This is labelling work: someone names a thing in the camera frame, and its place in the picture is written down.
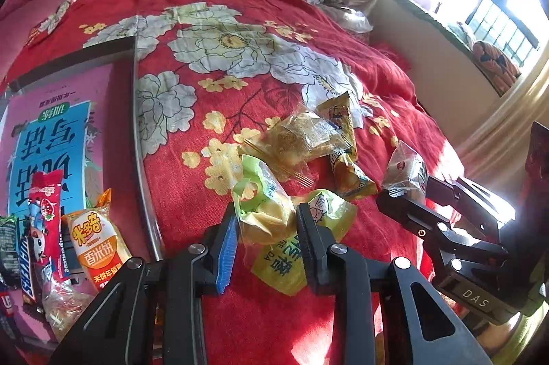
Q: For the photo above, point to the silver metal tray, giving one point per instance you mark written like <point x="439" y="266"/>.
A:
<point x="121" y="167"/>

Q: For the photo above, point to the green yellow pastry packet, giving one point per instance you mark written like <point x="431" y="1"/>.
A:
<point x="265" y="212"/>

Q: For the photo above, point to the pink Chinese workbook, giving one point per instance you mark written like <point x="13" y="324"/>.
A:
<point x="51" y="164"/>

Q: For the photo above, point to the blue foil snack packet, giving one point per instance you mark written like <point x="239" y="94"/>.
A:
<point x="7" y="314"/>

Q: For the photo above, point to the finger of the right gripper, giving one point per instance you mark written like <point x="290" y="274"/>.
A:
<point x="484" y="211"/>
<point x="437" y="233"/>

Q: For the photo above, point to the orange black patterned cushion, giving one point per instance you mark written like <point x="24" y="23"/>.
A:
<point x="500" y="69"/>

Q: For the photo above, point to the red cartoon snack stick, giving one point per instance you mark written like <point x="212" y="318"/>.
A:
<point x="45" y="232"/>

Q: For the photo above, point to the clear yellow cake packet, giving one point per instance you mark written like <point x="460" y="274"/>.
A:
<point x="291" y="144"/>

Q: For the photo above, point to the yellow cartoon snack packet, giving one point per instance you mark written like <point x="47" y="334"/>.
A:
<point x="350" y="181"/>

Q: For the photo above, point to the Snickers chocolate bar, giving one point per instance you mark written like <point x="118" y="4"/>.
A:
<point x="28" y="282"/>

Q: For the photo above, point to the clear round pastry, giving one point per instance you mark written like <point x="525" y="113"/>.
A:
<point x="63" y="306"/>

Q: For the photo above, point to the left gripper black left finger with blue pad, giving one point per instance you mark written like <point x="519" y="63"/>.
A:
<point x="222" y="242"/>

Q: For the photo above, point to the red floral bedspread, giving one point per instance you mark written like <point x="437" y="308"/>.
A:
<point x="214" y="72"/>

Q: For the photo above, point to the orange rice cracker packet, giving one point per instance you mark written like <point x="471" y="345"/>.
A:
<point x="99" y="246"/>

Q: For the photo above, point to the black green snack packet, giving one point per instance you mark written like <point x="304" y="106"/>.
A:
<point x="9" y="254"/>

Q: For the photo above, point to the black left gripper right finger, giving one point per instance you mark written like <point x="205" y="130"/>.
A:
<point x="314" y="242"/>

